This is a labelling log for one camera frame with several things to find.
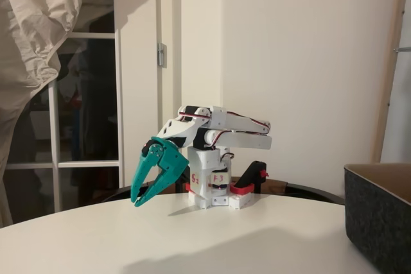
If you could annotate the teal gripper black servo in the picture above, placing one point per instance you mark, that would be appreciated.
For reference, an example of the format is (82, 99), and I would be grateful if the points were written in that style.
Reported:
(171, 158)

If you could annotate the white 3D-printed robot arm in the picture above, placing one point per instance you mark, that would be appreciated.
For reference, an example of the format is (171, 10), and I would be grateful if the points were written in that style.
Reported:
(244, 140)

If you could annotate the dark grey felt box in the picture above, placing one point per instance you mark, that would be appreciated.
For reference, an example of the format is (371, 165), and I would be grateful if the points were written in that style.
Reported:
(375, 216)

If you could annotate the black clamp with red pad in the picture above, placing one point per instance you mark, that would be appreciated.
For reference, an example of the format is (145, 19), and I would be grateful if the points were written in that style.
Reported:
(183, 182)
(252, 171)

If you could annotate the white framed glass door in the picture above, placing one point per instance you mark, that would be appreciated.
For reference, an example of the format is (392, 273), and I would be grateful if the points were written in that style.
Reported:
(138, 110)

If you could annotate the metal door hinge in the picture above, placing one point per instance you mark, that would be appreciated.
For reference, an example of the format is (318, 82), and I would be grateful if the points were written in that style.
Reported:
(161, 56)

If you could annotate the beige crumpled curtain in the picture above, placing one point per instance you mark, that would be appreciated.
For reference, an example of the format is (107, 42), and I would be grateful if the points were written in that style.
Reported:
(25, 30)

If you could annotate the metal rod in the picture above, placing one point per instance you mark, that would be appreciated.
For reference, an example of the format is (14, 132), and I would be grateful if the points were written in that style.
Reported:
(403, 50)

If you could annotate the wooden frame translucent screen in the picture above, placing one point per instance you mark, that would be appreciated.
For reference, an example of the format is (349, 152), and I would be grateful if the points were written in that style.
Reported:
(391, 62)

